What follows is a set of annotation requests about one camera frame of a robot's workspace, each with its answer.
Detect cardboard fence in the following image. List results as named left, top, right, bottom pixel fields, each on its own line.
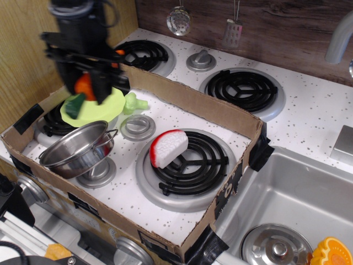
left=2, top=66, right=266, bottom=264

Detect silver knob inside fence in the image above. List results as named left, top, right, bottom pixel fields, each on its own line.
left=120, top=114, right=156, bottom=141

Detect silver left panel knob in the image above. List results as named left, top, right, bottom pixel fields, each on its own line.
left=17, top=175, right=49, bottom=206

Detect black cable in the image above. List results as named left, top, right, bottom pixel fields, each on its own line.
left=0, top=240, right=28, bottom=265

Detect silver faucet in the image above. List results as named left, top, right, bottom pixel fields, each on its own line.
left=325, top=11, right=352, bottom=65

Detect silver panel knob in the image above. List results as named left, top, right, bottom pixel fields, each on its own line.
left=17, top=175, right=49, bottom=206
left=114, top=236, right=154, bottom=265

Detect orange toy carrot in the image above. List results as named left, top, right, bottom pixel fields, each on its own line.
left=64, top=49, right=125, bottom=120

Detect stainless steel sink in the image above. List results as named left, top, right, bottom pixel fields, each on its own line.
left=215, top=147, right=352, bottom=264

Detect light green plastic plate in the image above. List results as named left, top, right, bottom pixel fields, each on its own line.
left=60, top=88, right=126, bottom=128

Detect hanging metal grater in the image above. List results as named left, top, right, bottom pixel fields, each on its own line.
left=222, top=19, right=243, bottom=49

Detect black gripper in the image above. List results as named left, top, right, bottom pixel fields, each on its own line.
left=41, top=13, right=122, bottom=104

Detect black clamp device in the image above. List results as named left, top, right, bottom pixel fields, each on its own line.
left=1, top=174, right=35, bottom=227

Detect light green toy broccoli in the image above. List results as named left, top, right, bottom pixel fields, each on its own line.
left=123, top=92, right=148, bottom=115

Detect red white toy cheese wedge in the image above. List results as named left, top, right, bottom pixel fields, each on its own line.
left=149, top=129, right=189, bottom=169

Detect hanging metal strainer spoon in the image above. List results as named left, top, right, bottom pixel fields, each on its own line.
left=167, top=6, right=191, bottom=36

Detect front left black burner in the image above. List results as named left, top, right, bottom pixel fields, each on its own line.
left=34, top=102, right=76, bottom=147

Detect back right black burner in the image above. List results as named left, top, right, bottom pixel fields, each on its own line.
left=199, top=67, right=286, bottom=122

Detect steel pot lid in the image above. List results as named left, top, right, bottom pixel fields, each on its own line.
left=239, top=224, right=313, bottom=264

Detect silver knob back centre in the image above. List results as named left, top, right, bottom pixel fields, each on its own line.
left=186, top=50, right=216, bottom=72

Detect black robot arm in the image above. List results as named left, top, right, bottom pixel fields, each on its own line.
left=41, top=1, right=128, bottom=104

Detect stainless steel pot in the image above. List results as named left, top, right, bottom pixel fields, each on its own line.
left=39, top=120, right=118, bottom=179

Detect silver front panel knob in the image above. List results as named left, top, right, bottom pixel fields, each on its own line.
left=114, top=236, right=154, bottom=265

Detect back left black burner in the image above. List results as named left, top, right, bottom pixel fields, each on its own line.
left=114, top=40, right=176, bottom=77

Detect silver sink block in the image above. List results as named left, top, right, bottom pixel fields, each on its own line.
left=330, top=125, right=353, bottom=166

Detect silver knob under pot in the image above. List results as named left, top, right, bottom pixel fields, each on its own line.
left=76, top=158, right=116, bottom=189

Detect front right black burner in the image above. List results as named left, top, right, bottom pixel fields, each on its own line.
left=136, top=129, right=236, bottom=213

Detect black burner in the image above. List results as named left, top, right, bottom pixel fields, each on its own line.
left=114, top=40, right=176, bottom=77
left=199, top=67, right=286, bottom=122
left=34, top=102, right=76, bottom=147
left=136, top=129, right=236, bottom=213

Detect orange toy fruit half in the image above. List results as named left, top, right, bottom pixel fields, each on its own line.
left=310, top=237, right=352, bottom=265

